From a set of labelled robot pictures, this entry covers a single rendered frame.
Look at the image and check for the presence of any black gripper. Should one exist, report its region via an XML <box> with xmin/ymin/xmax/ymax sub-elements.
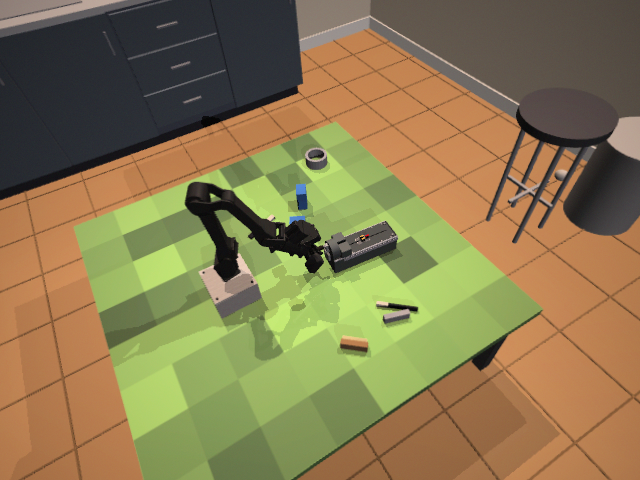
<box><xmin>289</xmin><ymin>242</ymin><xmax>324</xmax><ymax>273</ymax></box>

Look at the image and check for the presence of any grey hollow cylinder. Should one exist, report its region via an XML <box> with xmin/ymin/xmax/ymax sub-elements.
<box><xmin>305</xmin><ymin>148</ymin><xmax>327</xmax><ymax>170</ymax></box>

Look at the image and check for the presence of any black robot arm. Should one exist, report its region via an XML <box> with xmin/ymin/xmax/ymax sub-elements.
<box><xmin>184</xmin><ymin>182</ymin><xmax>321</xmax><ymax>282</ymax></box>

